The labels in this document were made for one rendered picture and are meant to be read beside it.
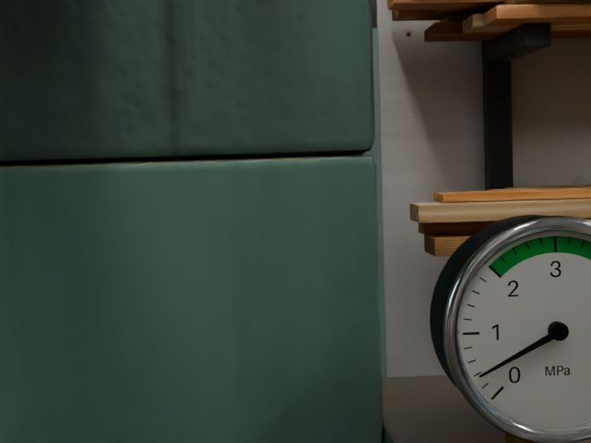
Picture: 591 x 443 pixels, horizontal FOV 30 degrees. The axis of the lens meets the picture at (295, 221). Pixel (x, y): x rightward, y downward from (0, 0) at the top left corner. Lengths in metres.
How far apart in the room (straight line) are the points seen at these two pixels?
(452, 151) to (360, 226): 2.52
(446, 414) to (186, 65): 0.15
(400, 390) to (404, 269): 2.45
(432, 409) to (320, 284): 0.07
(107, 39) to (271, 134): 0.06
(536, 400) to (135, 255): 0.13
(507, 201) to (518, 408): 2.13
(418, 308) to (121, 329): 2.54
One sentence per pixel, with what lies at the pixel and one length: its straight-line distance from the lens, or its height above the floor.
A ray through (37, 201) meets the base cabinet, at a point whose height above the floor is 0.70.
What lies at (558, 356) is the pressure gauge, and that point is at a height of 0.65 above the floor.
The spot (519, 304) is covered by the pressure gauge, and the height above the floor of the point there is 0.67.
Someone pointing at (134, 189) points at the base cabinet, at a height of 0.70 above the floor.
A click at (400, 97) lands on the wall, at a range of 2.86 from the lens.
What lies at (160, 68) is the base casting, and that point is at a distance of 0.36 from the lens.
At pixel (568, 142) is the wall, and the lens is 2.95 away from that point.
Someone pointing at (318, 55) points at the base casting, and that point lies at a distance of 0.36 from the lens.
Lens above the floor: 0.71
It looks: 3 degrees down
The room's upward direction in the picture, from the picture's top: 2 degrees counter-clockwise
